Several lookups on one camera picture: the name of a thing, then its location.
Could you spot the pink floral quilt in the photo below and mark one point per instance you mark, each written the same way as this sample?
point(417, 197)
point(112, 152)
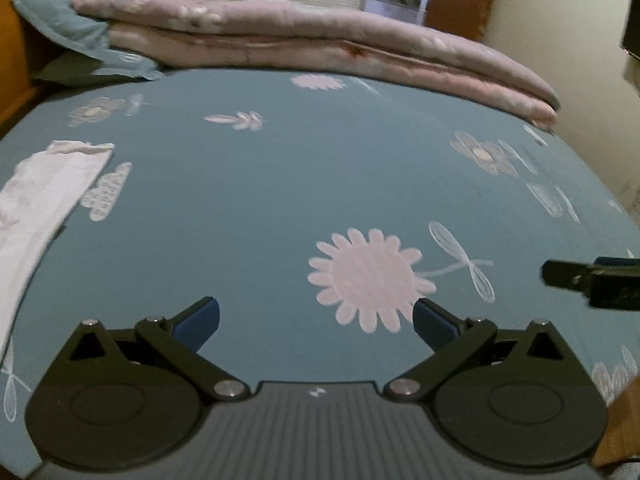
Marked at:
point(325, 45)

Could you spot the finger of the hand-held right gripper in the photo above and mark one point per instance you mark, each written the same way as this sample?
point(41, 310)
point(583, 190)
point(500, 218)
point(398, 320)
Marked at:
point(567, 275)

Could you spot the teal pillow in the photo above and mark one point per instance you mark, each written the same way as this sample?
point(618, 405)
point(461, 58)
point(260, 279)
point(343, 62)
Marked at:
point(105, 70)
point(65, 15)

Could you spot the white bear print sweatshirt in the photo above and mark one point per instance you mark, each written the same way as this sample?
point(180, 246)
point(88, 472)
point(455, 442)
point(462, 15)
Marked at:
point(35, 210)

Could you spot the wooden headboard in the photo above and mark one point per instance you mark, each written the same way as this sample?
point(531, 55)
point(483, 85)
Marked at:
point(15, 45)

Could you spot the wall-mounted television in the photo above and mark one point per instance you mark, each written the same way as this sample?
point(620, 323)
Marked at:
point(631, 22)

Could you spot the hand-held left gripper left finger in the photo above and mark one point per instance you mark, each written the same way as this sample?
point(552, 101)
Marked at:
point(197, 324)

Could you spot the bed with teal floral sheet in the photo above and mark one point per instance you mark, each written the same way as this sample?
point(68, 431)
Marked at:
point(300, 185)

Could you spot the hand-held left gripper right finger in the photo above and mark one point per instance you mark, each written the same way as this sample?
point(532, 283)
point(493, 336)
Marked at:
point(432, 326)

